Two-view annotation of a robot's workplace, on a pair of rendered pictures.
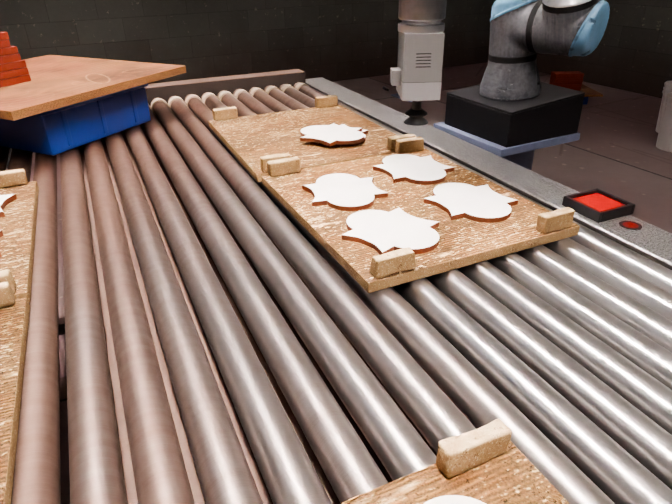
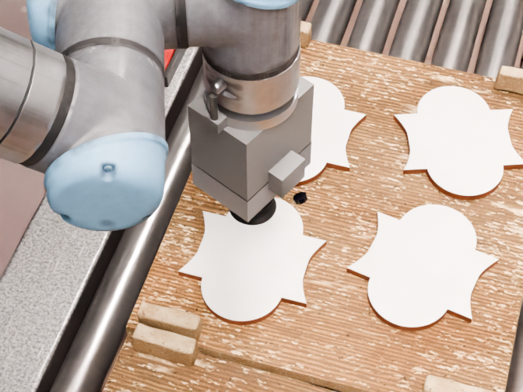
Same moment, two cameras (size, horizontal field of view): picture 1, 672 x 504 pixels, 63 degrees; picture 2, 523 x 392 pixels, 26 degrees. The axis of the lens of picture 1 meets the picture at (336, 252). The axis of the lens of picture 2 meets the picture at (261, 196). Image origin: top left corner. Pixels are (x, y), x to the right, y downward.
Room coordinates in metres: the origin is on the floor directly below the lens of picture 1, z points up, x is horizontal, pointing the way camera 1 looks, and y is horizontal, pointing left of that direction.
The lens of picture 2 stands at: (1.40, 0.26, 1.85)
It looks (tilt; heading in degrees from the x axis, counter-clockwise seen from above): 53 degrees down; 221
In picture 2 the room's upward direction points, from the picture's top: straight up
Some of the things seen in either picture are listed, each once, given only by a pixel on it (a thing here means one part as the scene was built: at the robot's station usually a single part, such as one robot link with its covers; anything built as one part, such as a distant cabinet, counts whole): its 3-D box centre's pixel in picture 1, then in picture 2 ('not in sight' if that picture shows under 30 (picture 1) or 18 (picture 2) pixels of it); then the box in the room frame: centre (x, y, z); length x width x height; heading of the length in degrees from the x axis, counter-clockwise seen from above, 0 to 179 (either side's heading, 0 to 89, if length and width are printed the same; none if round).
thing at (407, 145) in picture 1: (409, 145); (169, 321); (1.05, -0.15, 0.95); 0.06 x 0.02 x 0.03; 115
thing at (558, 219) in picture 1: (555, 220); (285, 30); (0.70, -0.31, 0.95); 0.06 x 0.02 x 0.03; 115
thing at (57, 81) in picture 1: (35, 80); not in sight; (1.35, 0.71, 1.03); 0.50 x 0.50 x 0.02; 64
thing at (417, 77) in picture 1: (412, 59); (260, 139); (0.95, -0.13, 1.13); 0.10 x 0.09 x 0.16; 91
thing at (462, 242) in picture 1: (403, 202); (359, 204); (0.82, -0.11, 0.93); 0.41 x 0.35 x 0.02; 25
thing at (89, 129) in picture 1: (56, 109); not in sight; (1.31, 0.66, 0.97); 0.31 x 0.31 x 0.10; 64
